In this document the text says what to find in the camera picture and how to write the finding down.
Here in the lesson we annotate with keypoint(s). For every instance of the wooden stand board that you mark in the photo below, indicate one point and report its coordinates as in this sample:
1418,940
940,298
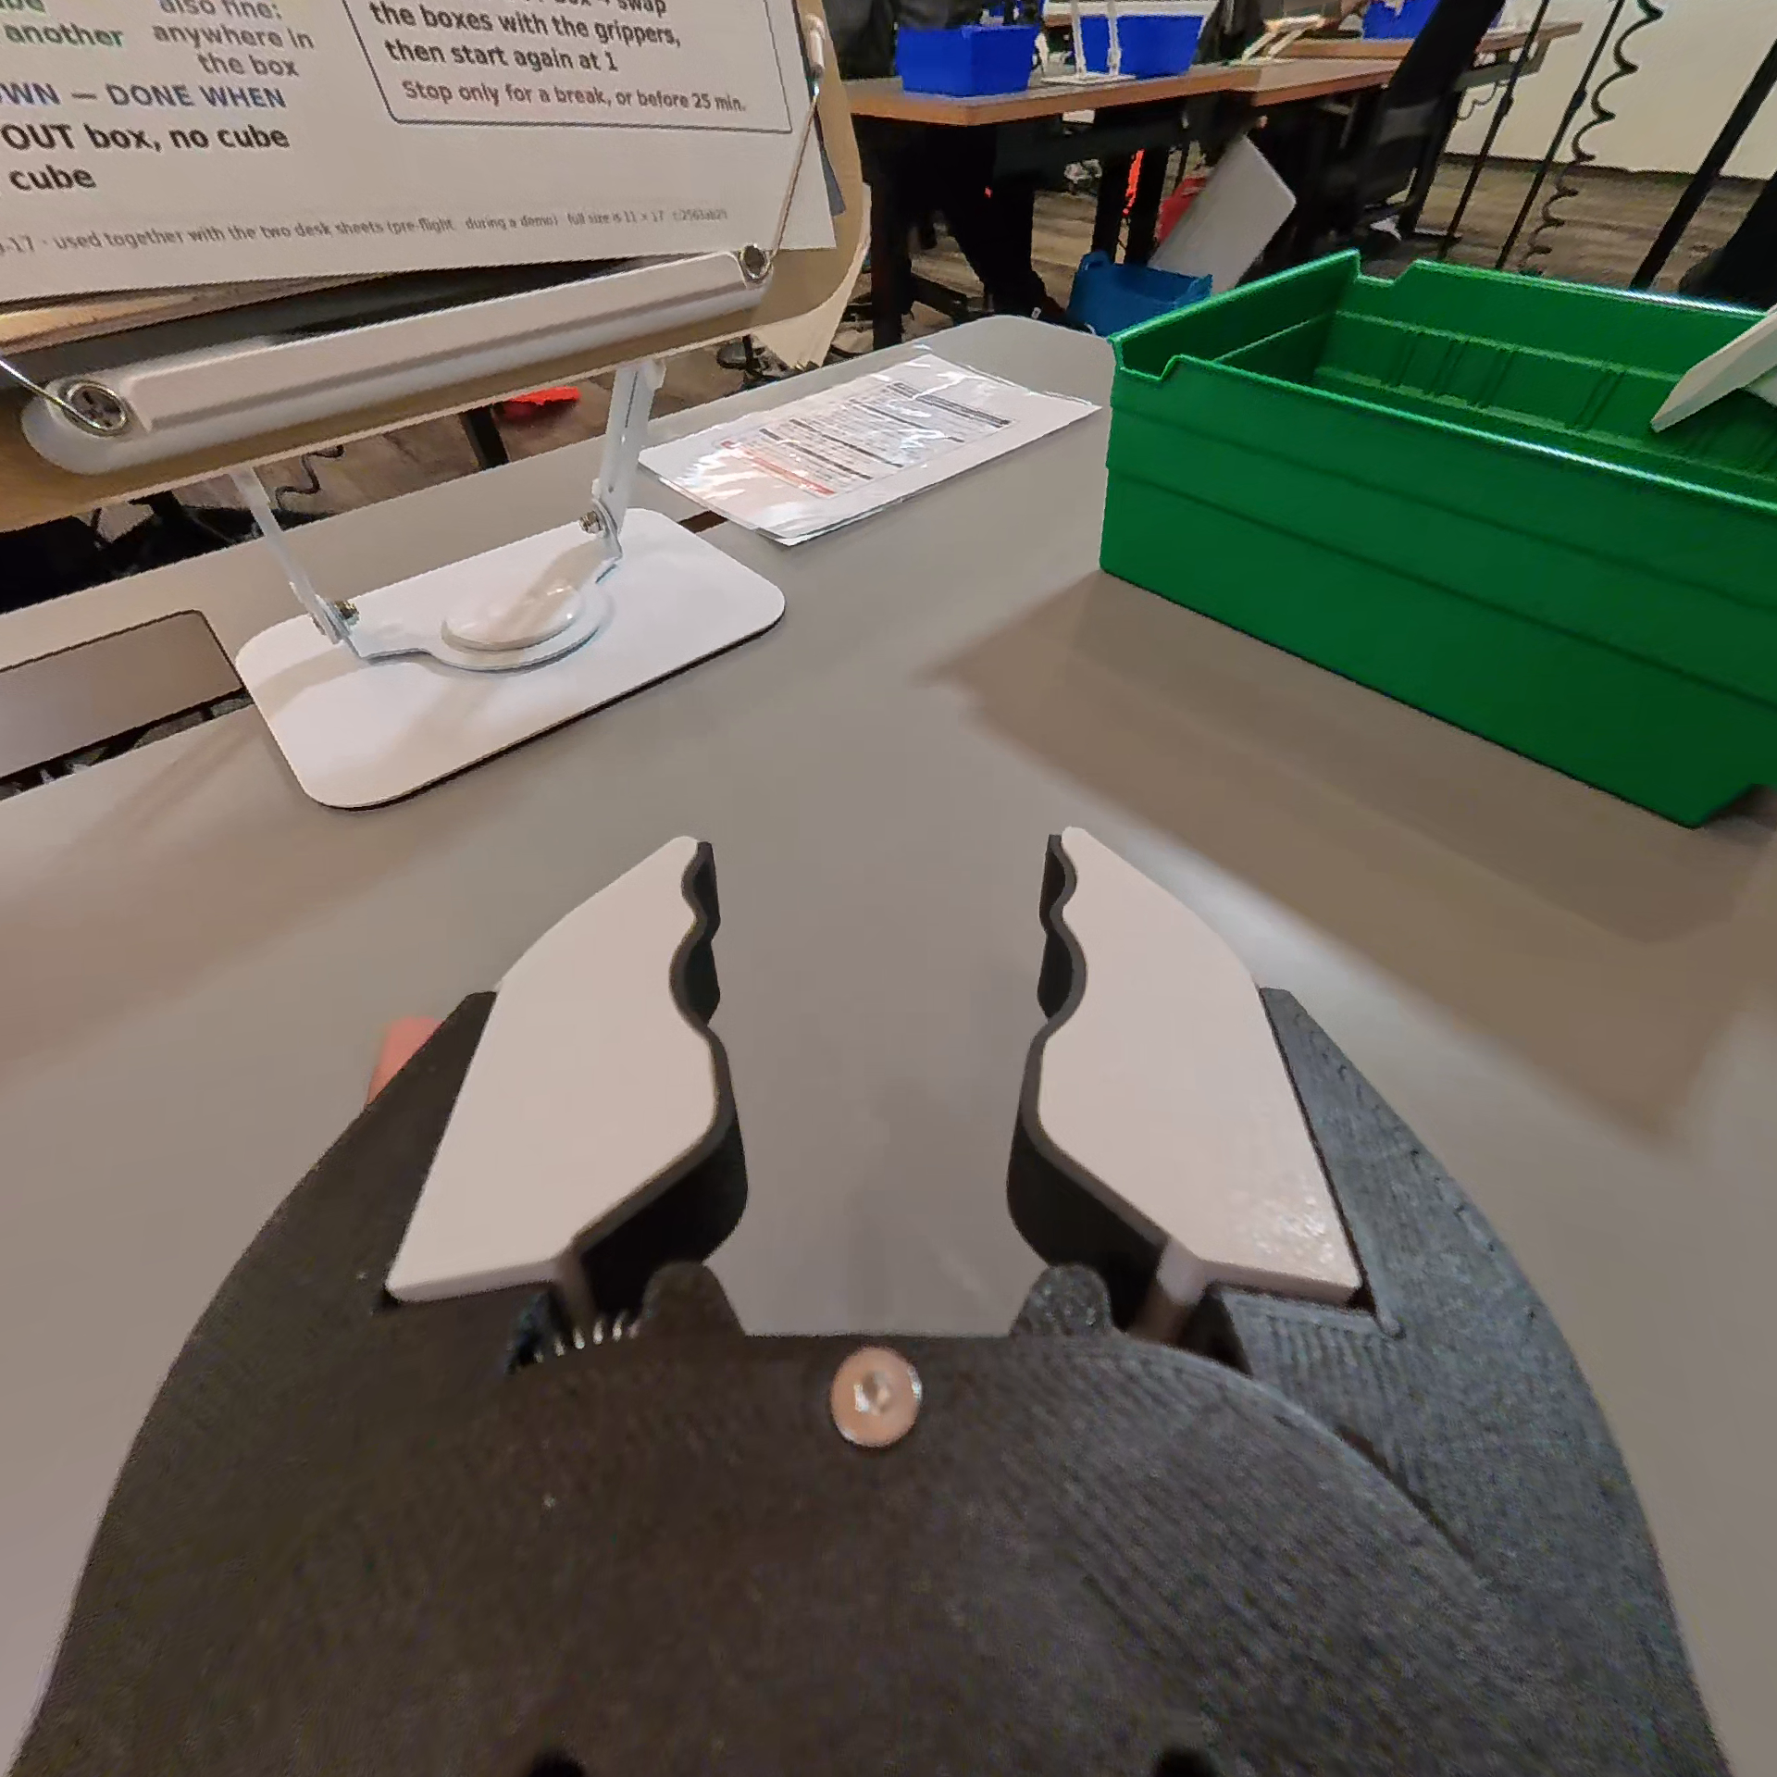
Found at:
846,208

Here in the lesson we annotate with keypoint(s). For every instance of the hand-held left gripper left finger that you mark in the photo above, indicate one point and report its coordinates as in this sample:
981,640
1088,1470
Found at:
570,1111

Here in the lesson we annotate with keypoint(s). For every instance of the grey panel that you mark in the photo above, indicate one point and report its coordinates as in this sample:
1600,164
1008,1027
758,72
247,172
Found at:
1227,208

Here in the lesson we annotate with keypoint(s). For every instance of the grey desk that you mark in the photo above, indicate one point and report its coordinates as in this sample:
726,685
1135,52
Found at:
900,723

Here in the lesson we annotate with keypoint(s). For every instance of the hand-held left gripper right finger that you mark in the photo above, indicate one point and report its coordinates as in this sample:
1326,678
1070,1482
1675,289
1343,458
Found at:
1178,1111

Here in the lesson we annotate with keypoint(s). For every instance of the blue floor bin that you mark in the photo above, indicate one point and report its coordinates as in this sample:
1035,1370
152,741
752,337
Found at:
1136,293

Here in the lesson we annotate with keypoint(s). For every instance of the long wooden background desk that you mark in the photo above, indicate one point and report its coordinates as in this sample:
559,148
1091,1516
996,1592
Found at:
1109,101

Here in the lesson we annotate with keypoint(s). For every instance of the black task chair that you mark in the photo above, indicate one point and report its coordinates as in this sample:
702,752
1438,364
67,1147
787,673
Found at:
1408,124

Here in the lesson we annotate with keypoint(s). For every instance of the green plastic bin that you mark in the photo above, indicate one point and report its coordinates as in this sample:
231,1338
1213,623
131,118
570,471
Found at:
1389,584

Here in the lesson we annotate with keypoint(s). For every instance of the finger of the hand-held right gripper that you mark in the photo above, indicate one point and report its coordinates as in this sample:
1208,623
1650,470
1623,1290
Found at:
1729,376

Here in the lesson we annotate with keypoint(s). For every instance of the background document stand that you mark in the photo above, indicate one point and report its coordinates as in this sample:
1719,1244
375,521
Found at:
1088,48

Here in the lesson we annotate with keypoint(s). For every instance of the blue background bin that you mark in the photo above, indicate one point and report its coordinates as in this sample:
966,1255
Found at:
966,60
1159,39

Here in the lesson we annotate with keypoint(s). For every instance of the laminated paper sheet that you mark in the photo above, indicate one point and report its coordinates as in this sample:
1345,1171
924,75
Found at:
874,444

